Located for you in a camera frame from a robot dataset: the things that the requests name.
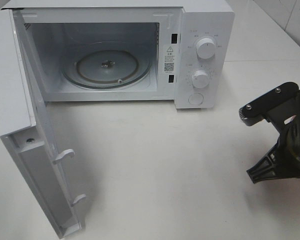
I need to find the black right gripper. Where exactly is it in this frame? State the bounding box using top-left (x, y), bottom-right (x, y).
top-left (246, 119), bottom-right (300, 184)

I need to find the round white door button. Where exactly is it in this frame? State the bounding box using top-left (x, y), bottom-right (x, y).
top-left (188, 93), bottom-right (204, 106)

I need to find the white round knob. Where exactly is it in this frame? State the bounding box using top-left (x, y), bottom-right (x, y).
top-left (194, 36), bottom-right (217, 60)
top-left (191, 70), bottom-right (210, 89)

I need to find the white microwave door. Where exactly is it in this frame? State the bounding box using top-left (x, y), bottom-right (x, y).
top-left (0, 9), bottom-right (85, 239)

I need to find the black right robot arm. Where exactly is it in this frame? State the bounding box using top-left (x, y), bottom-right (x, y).
top-left (239, 82), bottom-right (300, 184)

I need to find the white microwave oven body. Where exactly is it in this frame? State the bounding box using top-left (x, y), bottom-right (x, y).
top-left (1, 0), bottom-right (235, 109)

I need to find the glass microwave turntable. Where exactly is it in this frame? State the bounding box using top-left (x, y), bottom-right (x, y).
top-left (61, 41), bottom-right (156, 90)

